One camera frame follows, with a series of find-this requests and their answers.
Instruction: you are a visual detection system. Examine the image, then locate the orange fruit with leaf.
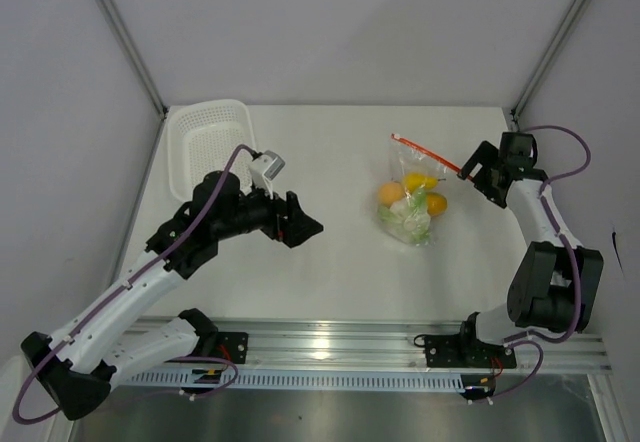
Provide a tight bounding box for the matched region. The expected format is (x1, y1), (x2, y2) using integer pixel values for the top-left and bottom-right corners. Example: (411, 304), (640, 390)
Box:
(377, 181), (405, 207)

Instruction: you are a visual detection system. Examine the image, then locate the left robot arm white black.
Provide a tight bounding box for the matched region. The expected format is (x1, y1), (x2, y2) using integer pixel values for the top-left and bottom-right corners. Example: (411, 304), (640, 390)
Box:
(21, 171), (324, 421)

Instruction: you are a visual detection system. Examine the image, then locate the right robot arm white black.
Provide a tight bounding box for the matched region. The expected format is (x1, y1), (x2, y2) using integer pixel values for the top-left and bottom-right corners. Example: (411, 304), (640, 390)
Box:
(456, 132), (604, 366)

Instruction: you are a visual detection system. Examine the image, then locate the aluminium mounting rail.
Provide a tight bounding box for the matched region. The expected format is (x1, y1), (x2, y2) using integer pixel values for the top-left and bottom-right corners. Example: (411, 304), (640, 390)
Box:
(66, 318), (613, 375)

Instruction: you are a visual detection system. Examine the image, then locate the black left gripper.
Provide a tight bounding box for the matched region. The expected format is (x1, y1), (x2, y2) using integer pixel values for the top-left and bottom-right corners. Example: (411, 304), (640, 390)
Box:
(214, 175), (322, 247)

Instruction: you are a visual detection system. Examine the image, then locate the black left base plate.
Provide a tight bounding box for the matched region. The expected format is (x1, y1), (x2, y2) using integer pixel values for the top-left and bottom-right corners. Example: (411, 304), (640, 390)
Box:
(195, 332), (249, 364)

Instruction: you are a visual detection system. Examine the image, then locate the right aluminium frame post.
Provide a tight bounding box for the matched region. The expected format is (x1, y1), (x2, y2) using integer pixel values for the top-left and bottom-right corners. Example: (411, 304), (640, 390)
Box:
(509, 0), (592, 128)

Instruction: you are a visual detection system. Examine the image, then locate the white perforated plastic basket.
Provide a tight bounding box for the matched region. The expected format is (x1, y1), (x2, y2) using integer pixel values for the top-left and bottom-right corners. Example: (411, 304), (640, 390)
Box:
(166, 99), (256, 202)

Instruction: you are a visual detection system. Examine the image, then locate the green orange mango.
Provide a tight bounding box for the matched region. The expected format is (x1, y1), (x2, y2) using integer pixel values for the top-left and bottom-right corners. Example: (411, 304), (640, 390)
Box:
(426, 192), (448, 217)

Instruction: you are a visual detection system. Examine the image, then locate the aluminium frame post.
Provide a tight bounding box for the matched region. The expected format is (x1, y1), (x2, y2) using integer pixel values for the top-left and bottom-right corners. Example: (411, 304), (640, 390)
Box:
(509, 0), (592, 128)
(94, 0), (168, 119)

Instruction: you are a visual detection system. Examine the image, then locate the white slotted cable duct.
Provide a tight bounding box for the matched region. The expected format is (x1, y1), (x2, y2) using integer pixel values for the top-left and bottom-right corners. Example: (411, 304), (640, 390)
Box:
(124, 367), (465, 393)

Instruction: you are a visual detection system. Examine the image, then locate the clear zip bag orange zipper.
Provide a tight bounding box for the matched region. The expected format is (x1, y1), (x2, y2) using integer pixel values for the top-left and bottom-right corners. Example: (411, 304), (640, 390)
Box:
(375, 133), (461, 247)

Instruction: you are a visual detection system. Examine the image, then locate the white cauliflower with green leaves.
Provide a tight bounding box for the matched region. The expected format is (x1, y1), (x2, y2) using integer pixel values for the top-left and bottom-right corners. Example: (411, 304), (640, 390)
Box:
(377, 190), (432, 246)

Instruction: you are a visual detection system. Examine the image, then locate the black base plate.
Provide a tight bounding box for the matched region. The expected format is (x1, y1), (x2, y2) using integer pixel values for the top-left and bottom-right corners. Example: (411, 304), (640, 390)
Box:
(195, 332), (249, 364)
(413, 334), (516, 369)

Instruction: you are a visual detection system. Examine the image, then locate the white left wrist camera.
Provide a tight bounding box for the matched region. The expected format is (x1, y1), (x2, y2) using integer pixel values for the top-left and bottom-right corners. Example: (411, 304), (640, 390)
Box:
(249, 150), (286, 197)

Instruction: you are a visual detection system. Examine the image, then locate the yellow orange round fruit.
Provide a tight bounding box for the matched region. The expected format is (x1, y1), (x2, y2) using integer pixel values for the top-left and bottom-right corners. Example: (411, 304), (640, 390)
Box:
(402, 172), (443, 193)

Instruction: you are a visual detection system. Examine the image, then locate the left aluminium frame post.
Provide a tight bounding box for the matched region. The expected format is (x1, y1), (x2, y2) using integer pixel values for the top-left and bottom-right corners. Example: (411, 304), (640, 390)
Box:
(94, 0), (168, 119)

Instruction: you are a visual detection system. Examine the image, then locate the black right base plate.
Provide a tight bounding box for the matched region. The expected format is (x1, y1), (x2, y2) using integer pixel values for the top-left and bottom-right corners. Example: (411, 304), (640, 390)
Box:
(413, 334), (516, 369)

